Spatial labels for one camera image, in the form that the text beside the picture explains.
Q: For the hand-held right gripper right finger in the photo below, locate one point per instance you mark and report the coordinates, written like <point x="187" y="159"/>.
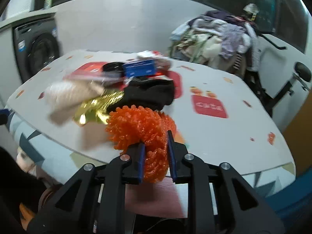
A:
<point x="171" y="160"/>

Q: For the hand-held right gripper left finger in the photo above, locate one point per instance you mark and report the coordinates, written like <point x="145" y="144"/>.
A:
<point x="140" y="162"/>

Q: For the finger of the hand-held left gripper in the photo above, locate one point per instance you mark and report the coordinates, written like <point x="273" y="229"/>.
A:
<point x="3" y="115"/>

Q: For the orange spiky ball toy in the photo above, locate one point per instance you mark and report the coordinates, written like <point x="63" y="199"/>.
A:
<point x="136" y="124"/>

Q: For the black cloth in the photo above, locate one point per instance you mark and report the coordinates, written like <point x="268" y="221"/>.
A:
<point x="148" y="92"/>

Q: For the gold foil wrapper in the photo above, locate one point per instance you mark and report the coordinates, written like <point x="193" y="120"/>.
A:
<point x="97" y="104"/>

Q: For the red and white box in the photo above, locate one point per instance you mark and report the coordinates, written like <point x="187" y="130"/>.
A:
<point x="162" y="74"/>

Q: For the grey washing machine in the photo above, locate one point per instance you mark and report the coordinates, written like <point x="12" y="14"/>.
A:
<point x="41" y="51"/>

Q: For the blue cardboard box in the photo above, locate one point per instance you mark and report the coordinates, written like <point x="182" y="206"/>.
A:
<point x="139" y="68"/>

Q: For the black round lid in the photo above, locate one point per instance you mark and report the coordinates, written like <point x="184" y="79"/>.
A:
<point x="113" y="67"/>

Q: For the white counter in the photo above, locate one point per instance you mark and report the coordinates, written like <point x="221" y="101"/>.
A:
<point x="26" y="19"/>

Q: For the white plastic bag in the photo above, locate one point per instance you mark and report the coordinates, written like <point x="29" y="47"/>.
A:
<point x="148" y="54"/>

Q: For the pale pump bottle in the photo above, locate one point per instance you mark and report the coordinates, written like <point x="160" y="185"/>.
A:
<point x="48" y="2"/>

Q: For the pile of clothes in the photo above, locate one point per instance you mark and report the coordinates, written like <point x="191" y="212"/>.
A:
<point x="214" y="41"/>

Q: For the black exercise bike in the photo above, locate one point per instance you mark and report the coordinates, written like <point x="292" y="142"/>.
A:
<point x="302" y="70"/>

